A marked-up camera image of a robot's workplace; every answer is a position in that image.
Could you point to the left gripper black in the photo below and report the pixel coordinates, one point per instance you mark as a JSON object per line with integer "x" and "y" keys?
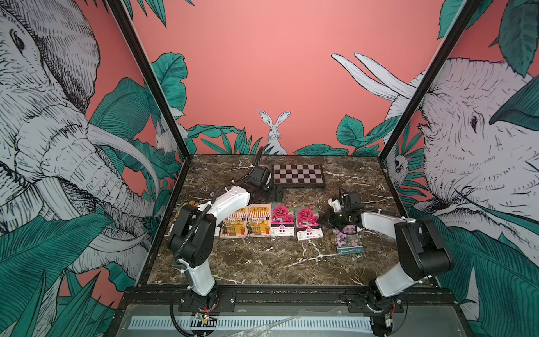
{"x": 272, "y": 196}

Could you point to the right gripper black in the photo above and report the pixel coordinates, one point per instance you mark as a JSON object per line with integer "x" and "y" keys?
{"x": 328, "y": 220}

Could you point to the purple flower seed packet front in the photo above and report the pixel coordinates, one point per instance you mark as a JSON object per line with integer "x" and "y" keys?
{"x": 348, "y": 241}

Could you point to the sunflower shop seed packet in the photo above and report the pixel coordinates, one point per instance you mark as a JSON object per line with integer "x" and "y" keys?
{"x": 259, "y": 220}
{"x": 235, "y": 226}

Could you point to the pink flower seed packet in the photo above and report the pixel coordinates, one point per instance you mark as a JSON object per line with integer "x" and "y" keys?
{"x": 283, "y": 220}
{"x": 307, "y": 223}

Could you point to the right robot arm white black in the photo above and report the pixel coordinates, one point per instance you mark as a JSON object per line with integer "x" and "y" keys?
{"x": 421, "y": 249}

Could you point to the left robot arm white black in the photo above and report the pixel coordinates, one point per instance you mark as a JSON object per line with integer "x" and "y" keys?
{"x": 193, "y": 230}

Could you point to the checkered chess board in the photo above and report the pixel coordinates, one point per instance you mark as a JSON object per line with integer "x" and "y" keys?
{"x": 298, "y": 176}

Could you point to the clear plastic wrap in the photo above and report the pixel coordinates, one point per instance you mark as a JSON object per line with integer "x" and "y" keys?
{"x": 267, "y": 326}

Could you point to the white slotted vent strip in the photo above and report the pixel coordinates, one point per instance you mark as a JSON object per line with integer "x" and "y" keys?
{"x": 229, "y": 323}

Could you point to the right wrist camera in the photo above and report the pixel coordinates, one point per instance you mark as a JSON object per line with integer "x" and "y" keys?
{"x": 335, "y": 205}

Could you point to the black front mounting rail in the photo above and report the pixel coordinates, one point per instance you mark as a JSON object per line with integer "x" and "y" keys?
{"x": 228, "y": 298}

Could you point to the left black frame post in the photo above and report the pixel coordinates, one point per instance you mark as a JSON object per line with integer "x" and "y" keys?
{"x": 120, "y": 14}

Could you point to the black frame post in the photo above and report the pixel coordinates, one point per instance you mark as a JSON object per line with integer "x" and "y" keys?
{"x": 460, "y": 22}
{"x": 120, "y": 14}

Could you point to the right black frame post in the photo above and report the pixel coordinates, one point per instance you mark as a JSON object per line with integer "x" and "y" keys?
{"x": 460, "y": 22}

